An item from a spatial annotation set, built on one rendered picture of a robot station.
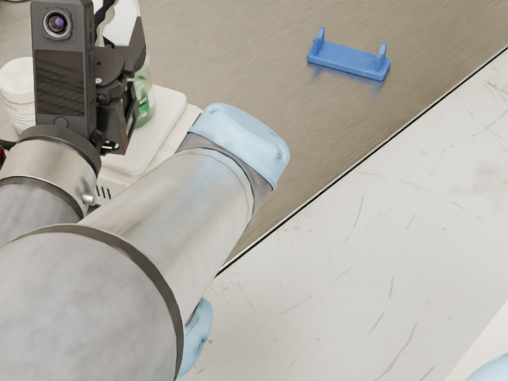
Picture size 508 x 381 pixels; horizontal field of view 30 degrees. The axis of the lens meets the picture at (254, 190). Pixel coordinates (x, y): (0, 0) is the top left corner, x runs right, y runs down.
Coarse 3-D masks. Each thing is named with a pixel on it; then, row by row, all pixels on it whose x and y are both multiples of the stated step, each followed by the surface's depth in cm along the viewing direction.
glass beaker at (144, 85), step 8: (144, 64) 99; (136, 72) 101; (144, 72) 95; (128, 80) 94; (136, 80) 95; (144, 80) 96; (152, 80) 98; (136, 88) 95; (144, 88) 96; (152, 88) 98; (136, 96) 96; (144, 96) 97; (152, 96) 99; (144, 104) 98; (152, 104) 99; (144, 112) 98; (152, 112) 100; (144, 120) 99; (152, 120) 100; (128, 128) 99; (136, 128) 99; (144, 128) 100
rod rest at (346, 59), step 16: (320, 32) 117; (320, 48) 118; (336, 48) 118; (352, 48) 118; (384, 48) 115; (320, 64) 118; (336, 64) 117; (352, 64) 116; (368, 64) 116; (384, 64) 116
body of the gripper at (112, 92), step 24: (96, 48) 82; (96, 72) 80; (120, 72) 80; (96, 96) 79; (120, 96) 83; (120, 120) 82; (72, 144) 75; (96, 144) 82; (120, 144) 84; (96, 168) 77
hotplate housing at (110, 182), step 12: (192, 108) 105; (180, 120) 103; (192, 120) 104; (180, 132) 103; (168, 144) 101; (156, 156) 100; (168, 156) 101; (108, 168) 100; (108, 180) 99; (120, 180) 99; (132, 180) 98; (96, 192) 102; (108, 192) 101; (96, 204) 105
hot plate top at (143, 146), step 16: (160, 96) 103; (176, 96) 103; (160, 112) 102; (176, 112) 102; (160, 128) 100; (144, 144) 99; (160, 144) 100; (112, 160) 98; (128, 160) 98; (144, 160) 98
